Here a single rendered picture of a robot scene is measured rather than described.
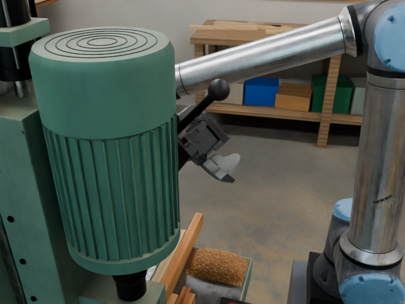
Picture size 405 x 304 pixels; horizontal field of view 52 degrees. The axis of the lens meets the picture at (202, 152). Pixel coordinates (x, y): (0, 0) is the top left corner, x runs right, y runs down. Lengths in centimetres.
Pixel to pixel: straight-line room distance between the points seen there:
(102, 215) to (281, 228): 210
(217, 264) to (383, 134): 47
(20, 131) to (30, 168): 5
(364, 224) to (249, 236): 152
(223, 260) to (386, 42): 58
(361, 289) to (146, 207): 69
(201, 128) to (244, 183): 220
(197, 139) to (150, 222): 26
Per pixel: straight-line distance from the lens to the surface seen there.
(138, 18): 406
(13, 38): 57
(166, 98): 51
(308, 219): 270
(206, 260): 101
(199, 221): 111
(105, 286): 79
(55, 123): 51
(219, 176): 73
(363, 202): 102
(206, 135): 78
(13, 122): 57
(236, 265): 101
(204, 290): 99
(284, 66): 102
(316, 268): 140
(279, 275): 231
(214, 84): 64
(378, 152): 95
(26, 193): 63
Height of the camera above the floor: 164
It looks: 29 degrees down
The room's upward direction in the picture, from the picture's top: straight up
